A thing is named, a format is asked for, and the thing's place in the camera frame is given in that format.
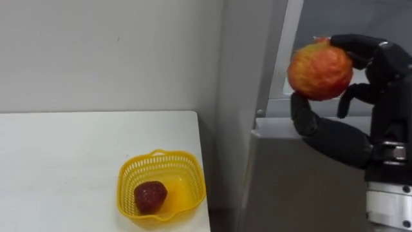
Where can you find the dark red strawberry soft toy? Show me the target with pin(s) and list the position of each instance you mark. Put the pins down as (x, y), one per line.
(150, 196)

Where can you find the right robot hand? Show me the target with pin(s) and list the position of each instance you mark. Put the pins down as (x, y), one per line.
(389, 106)

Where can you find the white table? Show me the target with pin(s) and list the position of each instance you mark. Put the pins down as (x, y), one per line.
(80, 167)

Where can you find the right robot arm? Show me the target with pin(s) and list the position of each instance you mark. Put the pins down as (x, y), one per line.
(389, 206)

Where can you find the yellow plastic basket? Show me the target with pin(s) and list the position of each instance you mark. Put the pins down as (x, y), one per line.
(180, 193)

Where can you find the orange-red fruit soft toy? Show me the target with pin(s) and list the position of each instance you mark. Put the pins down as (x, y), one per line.
(319, 71)

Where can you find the grey fridge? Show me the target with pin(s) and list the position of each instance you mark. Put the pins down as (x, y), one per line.
(289, 180)

